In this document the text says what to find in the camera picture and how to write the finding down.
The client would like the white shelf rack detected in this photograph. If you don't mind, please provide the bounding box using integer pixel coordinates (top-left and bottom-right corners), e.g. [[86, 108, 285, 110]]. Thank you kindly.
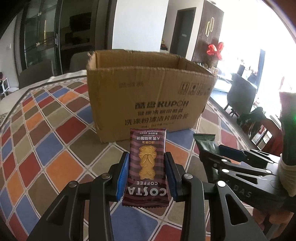
[[0, 77, 10, 94]]

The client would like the dark slatted wall panel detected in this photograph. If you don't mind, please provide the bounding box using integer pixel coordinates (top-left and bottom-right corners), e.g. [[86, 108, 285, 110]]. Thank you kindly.
[[192, 0, 225, 70]]

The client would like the dark green jacket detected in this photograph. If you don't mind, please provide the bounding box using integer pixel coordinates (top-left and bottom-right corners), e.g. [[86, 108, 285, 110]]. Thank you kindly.
[[238, 107, 270, 139]]

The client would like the red bow decoration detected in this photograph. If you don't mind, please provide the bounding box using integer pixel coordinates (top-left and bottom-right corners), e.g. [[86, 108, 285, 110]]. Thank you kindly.
[[206, 42, 225, 61]]

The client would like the person's right hand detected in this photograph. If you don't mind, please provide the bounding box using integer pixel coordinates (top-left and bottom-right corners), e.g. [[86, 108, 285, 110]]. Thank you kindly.
[[253, 204, 293, 231]]

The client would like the dark upholstered chair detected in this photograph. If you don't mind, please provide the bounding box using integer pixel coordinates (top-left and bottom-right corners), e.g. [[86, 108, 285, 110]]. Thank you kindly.
[[224, 73, 258, 116]]

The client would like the dark green snack packet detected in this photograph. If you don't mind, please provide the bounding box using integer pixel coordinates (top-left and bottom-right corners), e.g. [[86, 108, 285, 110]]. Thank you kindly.
[[193, 134, 220, 154]]

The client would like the cardboard box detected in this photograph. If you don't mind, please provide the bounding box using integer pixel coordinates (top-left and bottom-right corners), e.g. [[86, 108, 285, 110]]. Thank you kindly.
[[86, 50, 216, 144]]

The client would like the brown cookie packet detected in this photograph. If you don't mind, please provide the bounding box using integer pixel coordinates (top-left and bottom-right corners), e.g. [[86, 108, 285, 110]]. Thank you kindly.
[[122, 128, 173, 207]]

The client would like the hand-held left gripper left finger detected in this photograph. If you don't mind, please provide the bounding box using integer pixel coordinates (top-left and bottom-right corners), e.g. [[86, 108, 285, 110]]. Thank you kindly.
[[26, 152, 130, 241]]

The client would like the glass sliding door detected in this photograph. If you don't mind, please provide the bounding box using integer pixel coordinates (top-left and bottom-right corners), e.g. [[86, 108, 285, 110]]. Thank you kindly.
[[14, 0, 111, 77]]

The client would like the dark room door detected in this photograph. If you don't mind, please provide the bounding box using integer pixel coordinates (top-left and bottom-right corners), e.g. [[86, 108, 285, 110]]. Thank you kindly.
[[170, 7, 197, 58]]

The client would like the colourful chequered tablecloth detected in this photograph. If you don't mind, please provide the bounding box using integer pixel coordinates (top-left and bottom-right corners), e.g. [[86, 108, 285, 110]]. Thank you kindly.
[[0, 70, 281, 241]]

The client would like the grey dining chair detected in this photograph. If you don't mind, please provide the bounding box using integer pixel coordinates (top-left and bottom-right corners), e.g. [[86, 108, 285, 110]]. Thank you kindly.
[[69, 51, 95, 73], [18, 59, 55, 90]]

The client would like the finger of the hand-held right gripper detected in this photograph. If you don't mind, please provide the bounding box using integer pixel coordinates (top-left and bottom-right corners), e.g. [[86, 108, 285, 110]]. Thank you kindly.
[[217, 144, 281, 172], [198, 148, 275, 184]]

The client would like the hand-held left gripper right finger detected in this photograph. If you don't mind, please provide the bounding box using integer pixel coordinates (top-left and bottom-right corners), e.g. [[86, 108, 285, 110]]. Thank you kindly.
[[165, 152, 260, 241]]

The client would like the wooden chair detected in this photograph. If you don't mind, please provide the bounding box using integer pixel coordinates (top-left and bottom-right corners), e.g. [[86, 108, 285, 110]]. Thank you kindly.
[[251, 117, 284, 154]]

